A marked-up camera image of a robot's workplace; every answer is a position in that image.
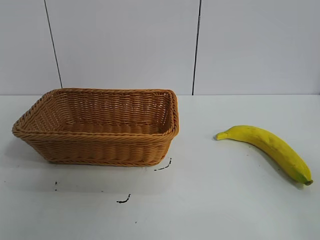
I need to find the yellow banana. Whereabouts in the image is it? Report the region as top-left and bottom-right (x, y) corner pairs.
(215, 125), (314, 186)

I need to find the tan woven wicker basket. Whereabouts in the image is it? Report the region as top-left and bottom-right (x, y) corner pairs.
(11, 87), (180, 168)

